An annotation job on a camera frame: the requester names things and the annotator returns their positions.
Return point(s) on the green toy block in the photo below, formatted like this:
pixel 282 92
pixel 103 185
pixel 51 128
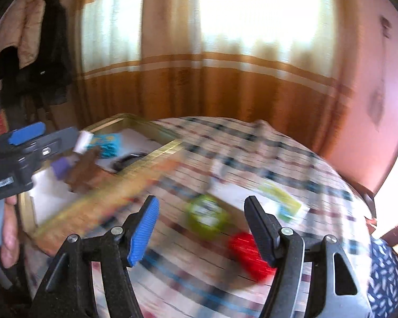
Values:
pixel 205 215

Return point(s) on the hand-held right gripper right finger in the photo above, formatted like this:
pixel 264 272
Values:
pixel 262 235

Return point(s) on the beige hanging jacket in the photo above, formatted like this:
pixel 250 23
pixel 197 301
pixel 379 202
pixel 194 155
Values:
pixel 31 26

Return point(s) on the orange and cream curtain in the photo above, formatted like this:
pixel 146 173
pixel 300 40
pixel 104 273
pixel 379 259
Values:
pixel 219 86

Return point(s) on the gold metal tin box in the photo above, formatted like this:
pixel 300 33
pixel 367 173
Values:
pixel 102 198

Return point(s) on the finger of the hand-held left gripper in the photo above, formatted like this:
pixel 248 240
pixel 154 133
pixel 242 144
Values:
pixel 26 135
pixel 64 137

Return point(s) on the plaid tablecloth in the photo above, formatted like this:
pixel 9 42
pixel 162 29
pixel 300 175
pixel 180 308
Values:
pixel 252 145

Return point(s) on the person's left hand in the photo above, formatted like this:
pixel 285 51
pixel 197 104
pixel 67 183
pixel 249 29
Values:
pixel 10 232

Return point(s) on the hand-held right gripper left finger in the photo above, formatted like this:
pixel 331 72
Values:
pixel 142 235

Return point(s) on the brown and purple toy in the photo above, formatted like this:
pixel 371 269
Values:
pixel 83 172

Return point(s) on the red toy block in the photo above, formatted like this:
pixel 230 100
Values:
pixel 245 251

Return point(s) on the dark hanging wall ornament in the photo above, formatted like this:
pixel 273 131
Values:
pixel 385 26

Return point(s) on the dark wooden chair back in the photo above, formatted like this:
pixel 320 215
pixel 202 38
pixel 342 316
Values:
pixel 368 198

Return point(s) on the white packet green label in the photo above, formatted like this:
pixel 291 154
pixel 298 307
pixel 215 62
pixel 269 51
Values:
pixel 252 195

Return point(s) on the blue toy brick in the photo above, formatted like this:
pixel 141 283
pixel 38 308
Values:
pixel 107 145

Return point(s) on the dark purple crumpled object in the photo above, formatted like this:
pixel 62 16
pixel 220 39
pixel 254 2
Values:
pixel 126 164

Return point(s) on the blue patterned garment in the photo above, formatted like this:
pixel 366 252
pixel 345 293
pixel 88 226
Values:
pixel 388 278

